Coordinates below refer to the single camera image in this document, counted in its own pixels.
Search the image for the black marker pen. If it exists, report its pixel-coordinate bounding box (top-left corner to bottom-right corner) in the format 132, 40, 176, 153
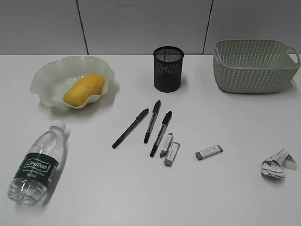
150, 111, 172, 157
112, 108, 149, 149
143, 100, 161, 144

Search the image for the grey white eraser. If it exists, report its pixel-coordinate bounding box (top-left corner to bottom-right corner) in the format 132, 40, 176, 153
195, 145, 223, 160
164, 142, 180, 166
160, 132, 174, 158

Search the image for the yellow mango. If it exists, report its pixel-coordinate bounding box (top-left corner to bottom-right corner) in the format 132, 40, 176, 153
63, 74, 105, 107

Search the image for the translucent white wavy plate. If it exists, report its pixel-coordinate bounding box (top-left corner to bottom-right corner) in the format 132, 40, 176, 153
30, 56, 115, 109

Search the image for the waste paper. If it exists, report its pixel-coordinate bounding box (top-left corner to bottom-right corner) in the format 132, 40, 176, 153
261, 148, 297, 179

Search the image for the clear plastic water bottle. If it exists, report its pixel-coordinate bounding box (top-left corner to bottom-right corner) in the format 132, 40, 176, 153
8, 121, 66, 206

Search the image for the black mesh pen holder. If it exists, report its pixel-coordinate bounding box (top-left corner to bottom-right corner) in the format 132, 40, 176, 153
153, 46, 184, 93

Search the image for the pale green plastic basket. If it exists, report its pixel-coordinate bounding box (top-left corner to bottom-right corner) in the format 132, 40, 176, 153
213, 39, 301, 94

